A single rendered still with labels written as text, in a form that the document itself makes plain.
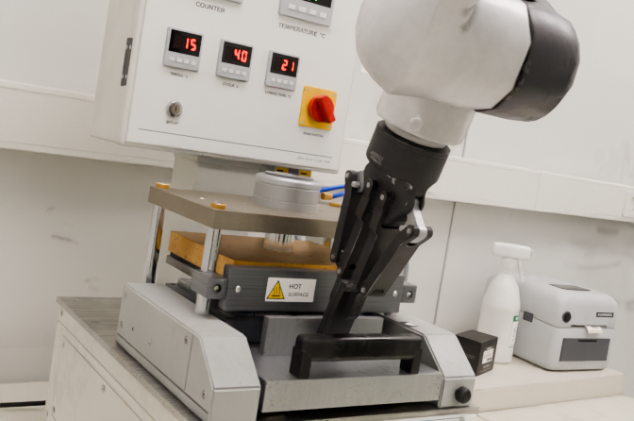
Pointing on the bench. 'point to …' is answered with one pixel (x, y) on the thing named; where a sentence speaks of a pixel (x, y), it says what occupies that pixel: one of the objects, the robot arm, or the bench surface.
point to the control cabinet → (230, 65)
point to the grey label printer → (562, 324)
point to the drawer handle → (355, 349)
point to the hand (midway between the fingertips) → (342, 311)
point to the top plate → (259, 206)
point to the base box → (97, 382)
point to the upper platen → (248, 252)
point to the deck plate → (102, 306)
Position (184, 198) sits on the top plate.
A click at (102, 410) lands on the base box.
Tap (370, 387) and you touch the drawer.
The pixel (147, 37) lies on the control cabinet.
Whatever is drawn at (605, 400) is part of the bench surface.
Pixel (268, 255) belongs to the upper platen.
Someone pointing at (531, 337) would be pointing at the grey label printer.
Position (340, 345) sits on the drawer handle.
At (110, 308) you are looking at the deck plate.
